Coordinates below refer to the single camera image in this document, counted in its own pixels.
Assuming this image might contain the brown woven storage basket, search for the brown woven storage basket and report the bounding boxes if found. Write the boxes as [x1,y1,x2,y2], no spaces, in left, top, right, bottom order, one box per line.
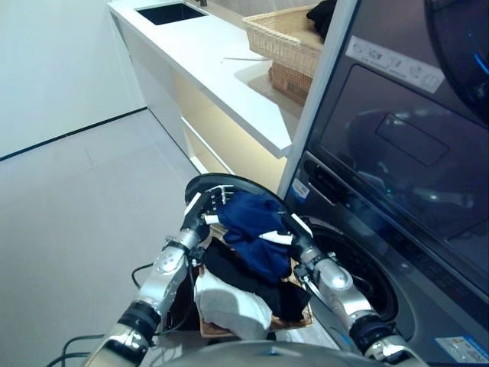
[267,60,315,105]

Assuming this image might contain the black garment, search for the black garment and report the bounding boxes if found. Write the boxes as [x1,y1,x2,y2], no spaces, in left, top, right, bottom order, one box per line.
[204,242,311,323]

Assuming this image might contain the white counter cabinet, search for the white counter cabinet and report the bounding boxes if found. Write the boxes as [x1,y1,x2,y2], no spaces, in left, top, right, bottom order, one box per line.
[106,0,326,175]

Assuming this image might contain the brown wicker laundry basket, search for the brown wicker laundry basket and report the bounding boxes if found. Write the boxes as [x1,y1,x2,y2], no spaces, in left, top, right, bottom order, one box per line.
[198,225,316,339]

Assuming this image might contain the light grey garment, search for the light grey garment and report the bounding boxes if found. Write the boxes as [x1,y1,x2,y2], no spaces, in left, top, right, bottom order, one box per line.
[193,273,274,341]

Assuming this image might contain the pale wicker basket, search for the pale wicker basket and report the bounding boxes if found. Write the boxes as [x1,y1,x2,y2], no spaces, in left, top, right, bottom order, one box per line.
[242,5,326,78]

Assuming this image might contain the white energy label sticker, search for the white energy label sticker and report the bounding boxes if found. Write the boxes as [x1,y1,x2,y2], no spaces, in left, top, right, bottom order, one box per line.
[431,336,489,365]

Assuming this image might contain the round glass washer door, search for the round glass washer door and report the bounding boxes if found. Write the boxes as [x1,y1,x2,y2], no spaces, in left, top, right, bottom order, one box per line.
[183,172,307,231]

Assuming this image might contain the black cloth in pale basket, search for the black cloth in pale basket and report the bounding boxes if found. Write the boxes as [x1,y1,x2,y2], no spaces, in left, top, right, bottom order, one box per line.
[305,0,339,40]

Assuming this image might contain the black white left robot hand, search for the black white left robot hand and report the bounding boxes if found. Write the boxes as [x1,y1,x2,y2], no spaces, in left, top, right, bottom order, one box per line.
[183,185,235,231]

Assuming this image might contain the navy blue garment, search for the navy blue garment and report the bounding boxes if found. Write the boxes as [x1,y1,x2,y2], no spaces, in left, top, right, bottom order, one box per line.
[217,190,297,285]

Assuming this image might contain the blue white label sticker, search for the blue white label sticker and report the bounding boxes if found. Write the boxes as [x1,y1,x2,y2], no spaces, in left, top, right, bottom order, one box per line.
[290,179,310,200]

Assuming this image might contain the white instruction sticker strip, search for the white instruction sticker strip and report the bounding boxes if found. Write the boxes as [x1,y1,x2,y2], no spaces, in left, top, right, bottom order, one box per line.
[345,36,446,93]

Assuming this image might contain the black rectangular sink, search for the black rectangular sink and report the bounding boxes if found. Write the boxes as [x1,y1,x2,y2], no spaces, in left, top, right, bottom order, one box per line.
[135,2,211,27]

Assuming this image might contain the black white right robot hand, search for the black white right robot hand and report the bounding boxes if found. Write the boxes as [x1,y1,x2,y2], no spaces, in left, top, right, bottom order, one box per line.
[257,213,313,254]

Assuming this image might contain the grey robot torso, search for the grey robot torso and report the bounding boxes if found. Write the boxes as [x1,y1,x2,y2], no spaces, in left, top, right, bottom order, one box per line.
[179,338,364,367]

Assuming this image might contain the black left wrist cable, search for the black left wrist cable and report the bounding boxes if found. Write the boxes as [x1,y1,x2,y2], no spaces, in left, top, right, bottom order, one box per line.
[49,263,193,367]

